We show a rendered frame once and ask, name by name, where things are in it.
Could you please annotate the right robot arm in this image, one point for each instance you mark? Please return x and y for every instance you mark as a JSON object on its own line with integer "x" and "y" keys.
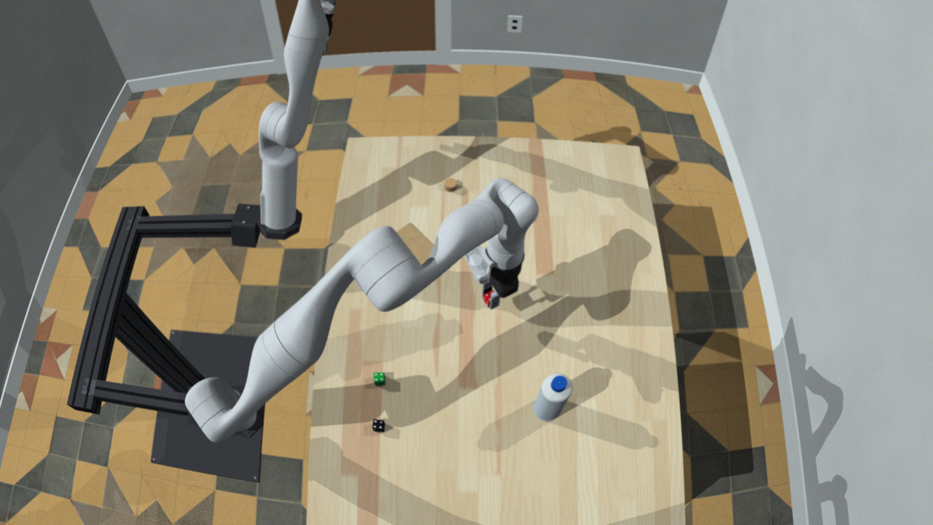
{"x": 387, "y": 272}

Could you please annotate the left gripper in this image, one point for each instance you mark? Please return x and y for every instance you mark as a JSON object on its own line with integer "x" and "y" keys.
{"x": 329, "y": 9}

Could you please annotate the grey bottle with blue cap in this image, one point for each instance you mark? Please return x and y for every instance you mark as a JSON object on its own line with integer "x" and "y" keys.
{"x": 553, "y": 395}

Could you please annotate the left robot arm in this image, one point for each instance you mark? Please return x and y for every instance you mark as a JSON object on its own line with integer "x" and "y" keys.
{"x": 282, "y": 126}

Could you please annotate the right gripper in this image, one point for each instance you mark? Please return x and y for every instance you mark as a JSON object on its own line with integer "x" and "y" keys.
{"x": 492, "y": 269}

